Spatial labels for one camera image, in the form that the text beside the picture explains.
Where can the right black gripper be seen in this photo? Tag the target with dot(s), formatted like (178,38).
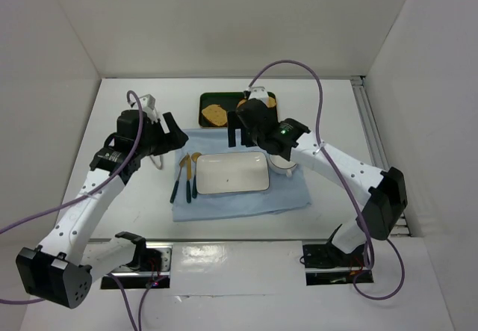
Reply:
(243,122)

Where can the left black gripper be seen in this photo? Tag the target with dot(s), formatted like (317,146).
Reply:
(164,137)

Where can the silver metal tongs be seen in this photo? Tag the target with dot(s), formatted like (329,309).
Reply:
(157,161)

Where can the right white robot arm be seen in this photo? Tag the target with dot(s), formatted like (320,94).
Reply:
(378,196)

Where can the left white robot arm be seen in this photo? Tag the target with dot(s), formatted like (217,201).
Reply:
(61,268)

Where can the left bread slice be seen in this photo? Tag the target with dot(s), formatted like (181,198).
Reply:
(215,115)

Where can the bread slice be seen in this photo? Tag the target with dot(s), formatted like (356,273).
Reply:
(215,115)
(271,102)

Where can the right bread slice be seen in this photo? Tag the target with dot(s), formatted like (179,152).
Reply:
(271,102)

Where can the sugared orange donut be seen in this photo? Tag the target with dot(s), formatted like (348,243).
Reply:
(241,103)

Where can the dark green serving tray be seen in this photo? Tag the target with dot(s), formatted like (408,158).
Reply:
(227,100)

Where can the white rectangular plate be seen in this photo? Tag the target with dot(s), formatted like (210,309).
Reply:
(234,172)

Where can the light blue cloth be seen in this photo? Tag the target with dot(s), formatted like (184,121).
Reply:
(282,195)

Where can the gold fork green handle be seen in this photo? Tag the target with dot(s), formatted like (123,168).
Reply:
(182,163)

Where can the gold knife green handle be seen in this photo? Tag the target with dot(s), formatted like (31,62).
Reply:
(189,174)

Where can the gold spoon green handle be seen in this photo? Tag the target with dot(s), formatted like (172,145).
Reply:
(195,156)

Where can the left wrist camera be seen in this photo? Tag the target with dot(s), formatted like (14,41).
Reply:
(148,106)

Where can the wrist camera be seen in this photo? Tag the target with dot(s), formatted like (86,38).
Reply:
(148,106)
(259,93)

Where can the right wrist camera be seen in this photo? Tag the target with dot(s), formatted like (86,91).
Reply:
(259,93)

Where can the white bowl with handles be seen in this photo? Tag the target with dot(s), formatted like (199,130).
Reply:
(281,166)

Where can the aluminium rail frame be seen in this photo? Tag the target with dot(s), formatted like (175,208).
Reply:
(374,142)

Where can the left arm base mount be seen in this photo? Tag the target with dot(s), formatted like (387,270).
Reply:
(154,272)

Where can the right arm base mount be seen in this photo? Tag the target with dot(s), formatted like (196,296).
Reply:
(324,266)

